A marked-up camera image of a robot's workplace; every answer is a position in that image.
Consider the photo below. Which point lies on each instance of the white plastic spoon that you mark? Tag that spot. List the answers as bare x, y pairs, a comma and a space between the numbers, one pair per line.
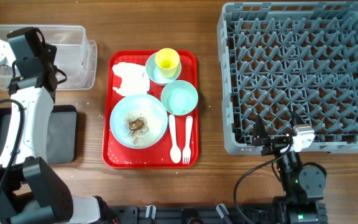
175, 152

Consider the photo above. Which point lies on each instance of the white napkin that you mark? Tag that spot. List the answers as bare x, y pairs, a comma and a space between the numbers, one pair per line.
134, 79
6, 54

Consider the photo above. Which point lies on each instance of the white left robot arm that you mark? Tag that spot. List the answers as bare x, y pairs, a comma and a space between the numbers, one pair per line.
30, 191

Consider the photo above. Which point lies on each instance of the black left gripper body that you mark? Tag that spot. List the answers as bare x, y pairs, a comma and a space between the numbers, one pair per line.
48, 57

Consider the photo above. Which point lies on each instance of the food scraps and rice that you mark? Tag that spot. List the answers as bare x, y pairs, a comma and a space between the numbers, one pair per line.
141, 128

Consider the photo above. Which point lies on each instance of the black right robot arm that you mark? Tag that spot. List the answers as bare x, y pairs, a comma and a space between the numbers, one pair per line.
303, 183

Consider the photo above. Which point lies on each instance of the large light blue plate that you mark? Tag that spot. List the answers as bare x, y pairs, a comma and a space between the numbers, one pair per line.
142, 102

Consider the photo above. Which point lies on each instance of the red plastic tray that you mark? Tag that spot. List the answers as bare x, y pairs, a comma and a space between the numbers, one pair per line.
157, 156

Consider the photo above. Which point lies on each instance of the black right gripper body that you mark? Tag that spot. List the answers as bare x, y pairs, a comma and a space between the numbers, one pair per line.
274, 145

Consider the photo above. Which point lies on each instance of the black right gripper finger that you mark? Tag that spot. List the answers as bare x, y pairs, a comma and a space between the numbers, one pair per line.
295, 119
259, 128

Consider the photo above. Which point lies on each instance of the black waste tray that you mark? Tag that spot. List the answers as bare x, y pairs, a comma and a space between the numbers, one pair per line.
61, 134

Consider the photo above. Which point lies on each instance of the grey dishwasher rack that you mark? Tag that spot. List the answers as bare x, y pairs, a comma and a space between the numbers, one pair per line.
280, 58

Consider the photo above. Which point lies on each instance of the yellow plastic cup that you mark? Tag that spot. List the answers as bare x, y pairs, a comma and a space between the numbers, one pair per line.
167, 60

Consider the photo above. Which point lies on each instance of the small light blue saucer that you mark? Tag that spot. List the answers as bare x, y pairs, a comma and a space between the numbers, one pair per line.
154, 74

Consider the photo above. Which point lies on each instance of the white plastic fork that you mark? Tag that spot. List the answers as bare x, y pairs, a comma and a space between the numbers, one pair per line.
186, 156

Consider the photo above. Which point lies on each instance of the light green bowl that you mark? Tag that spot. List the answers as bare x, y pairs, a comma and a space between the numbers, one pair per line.
179, 97

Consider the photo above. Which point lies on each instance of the clear plastic bin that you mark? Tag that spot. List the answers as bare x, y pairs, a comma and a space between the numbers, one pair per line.
76, 54

